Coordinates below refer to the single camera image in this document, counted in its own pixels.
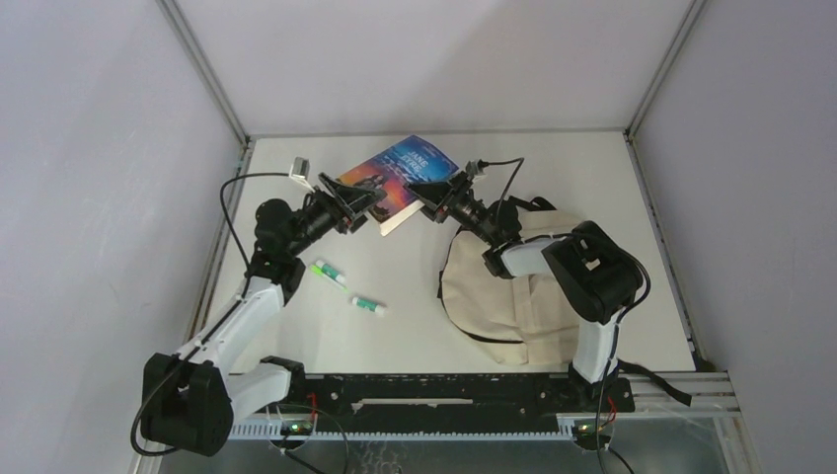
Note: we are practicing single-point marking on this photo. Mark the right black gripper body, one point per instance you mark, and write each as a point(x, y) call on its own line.
point(469, 212)

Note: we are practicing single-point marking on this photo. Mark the beige canvas backpack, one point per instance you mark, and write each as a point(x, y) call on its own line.
point(523, 320)

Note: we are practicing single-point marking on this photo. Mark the green pen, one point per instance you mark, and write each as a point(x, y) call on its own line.
point(317, 272)

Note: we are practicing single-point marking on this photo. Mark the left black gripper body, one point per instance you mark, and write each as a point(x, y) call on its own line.
point(327, 214)

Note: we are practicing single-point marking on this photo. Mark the white slotted cable duct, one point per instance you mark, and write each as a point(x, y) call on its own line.
point(273, 429)

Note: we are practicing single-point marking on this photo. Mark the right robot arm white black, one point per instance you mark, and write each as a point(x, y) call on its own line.
point(601, 281)

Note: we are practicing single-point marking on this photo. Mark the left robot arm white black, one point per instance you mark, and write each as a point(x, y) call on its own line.
point(192, 399)

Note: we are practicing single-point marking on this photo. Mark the green white glue stick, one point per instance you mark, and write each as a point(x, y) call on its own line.
point(368, 305)

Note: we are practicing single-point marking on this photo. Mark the black mounting base rail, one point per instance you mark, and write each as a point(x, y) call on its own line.
point(468, 402)

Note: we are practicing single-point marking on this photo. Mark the Jane Eyre paperback book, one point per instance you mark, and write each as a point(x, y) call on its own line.
point(411, 160)

